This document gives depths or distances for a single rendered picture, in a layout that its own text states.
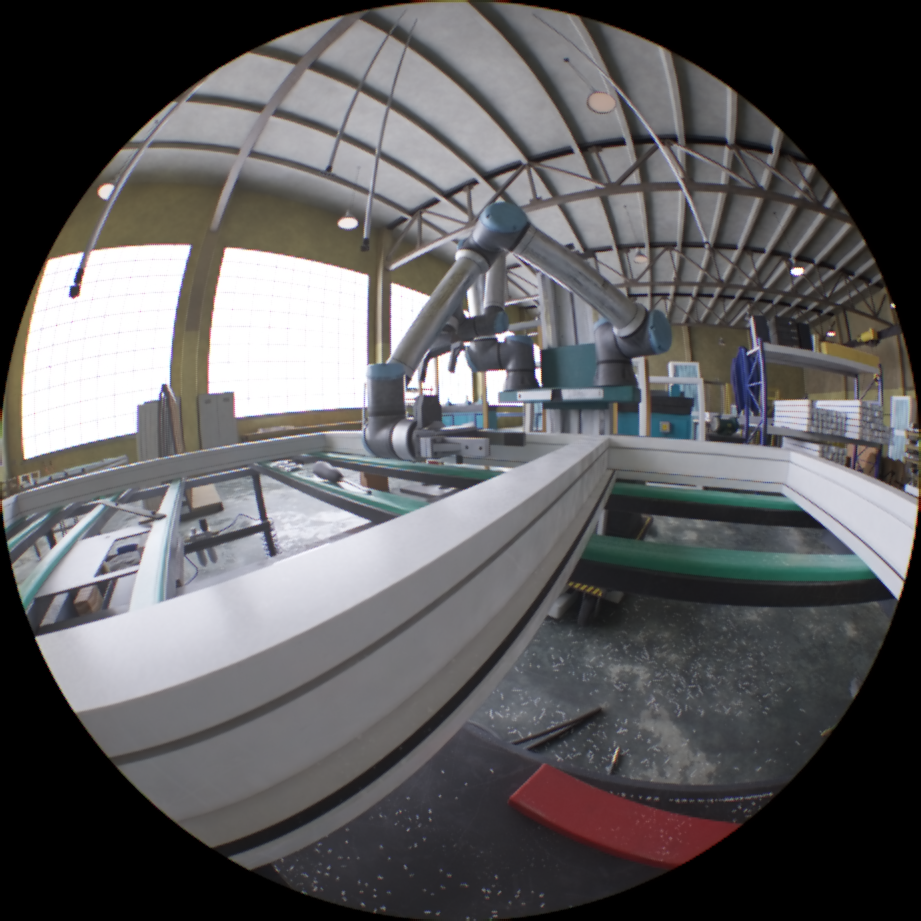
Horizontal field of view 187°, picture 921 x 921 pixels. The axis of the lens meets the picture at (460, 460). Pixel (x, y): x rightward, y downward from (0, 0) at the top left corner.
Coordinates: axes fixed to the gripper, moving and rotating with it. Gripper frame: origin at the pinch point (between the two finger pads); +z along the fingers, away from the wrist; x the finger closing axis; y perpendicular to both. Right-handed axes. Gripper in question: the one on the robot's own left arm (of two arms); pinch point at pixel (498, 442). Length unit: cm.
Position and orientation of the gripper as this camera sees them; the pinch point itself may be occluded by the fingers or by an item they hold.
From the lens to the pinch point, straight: 47.3
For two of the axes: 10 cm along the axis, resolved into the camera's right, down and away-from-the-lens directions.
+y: 0.4, 9.9, 1.7
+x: -5.9, 1.6, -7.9
